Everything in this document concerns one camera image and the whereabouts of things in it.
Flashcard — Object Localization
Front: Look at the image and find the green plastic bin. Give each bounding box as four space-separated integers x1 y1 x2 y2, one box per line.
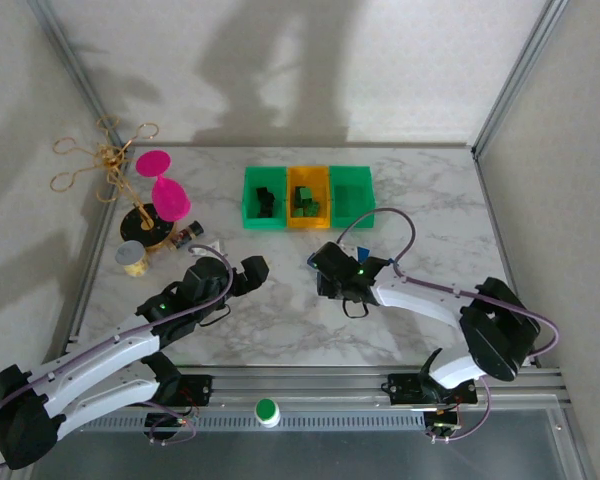
328 165 376 230
241 165 287 231

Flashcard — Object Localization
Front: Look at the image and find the yellow plastic bin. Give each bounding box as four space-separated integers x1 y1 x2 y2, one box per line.
284 165 330 231

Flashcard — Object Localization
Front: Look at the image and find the small dark bottle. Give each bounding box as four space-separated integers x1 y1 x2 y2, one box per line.
168 220 205 251

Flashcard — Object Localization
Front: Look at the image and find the gold jar with grey lid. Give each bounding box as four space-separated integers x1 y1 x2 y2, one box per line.
113 240 149 277

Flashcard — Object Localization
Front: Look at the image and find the pink plastic wine glass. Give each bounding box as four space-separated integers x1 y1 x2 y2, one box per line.
134 149 192 222

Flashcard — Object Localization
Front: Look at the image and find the green push button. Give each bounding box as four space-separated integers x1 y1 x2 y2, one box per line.
254 397 281 429

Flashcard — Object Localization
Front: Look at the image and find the small controller board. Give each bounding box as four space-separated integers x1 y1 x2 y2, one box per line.
424 412 464 436
147 413 196 432

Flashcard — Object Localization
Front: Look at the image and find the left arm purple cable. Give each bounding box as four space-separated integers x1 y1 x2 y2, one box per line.
0 244 235 469

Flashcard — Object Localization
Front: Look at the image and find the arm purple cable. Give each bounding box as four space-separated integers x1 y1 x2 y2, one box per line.
335 207 560 445
0 244 235 469

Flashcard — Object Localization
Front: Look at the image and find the thin black wire loop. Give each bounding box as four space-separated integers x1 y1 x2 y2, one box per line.
199 301 232 327
341 294 372 320

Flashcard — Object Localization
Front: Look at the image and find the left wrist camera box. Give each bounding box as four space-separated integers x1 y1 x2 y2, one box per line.
192 239 226 259

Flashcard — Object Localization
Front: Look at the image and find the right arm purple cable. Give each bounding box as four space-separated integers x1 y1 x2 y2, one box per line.
335 207 560 445

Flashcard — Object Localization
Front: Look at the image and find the gold wire glass rack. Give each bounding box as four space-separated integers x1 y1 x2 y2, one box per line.
49 114 182 253

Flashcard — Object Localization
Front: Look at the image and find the aluminium mounting rail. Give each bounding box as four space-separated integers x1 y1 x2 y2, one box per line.
144 367 571 414

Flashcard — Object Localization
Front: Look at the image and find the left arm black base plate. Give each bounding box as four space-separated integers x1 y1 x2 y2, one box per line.
149 373 215 407

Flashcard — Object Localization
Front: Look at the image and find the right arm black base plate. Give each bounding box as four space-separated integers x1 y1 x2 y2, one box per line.
381 372 480 406

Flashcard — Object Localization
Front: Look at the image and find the grey slotted cable duct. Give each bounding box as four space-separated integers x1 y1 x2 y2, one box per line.
79 412 426 432

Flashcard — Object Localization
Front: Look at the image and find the aluminium frame post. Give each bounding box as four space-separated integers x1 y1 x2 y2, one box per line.
471 0 567 160
27 0 134 151

